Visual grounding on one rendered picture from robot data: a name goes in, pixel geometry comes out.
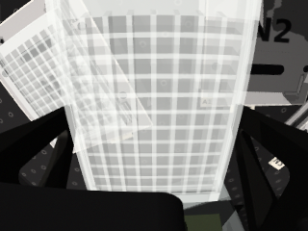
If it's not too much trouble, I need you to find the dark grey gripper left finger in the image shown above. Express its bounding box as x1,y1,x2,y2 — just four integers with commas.
0,106,74,189

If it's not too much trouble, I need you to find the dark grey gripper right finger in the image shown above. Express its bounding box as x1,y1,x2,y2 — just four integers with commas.
234,105,308,231

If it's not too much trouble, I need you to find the black perforated breadboard table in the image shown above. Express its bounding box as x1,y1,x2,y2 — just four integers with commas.
0,0,302,231

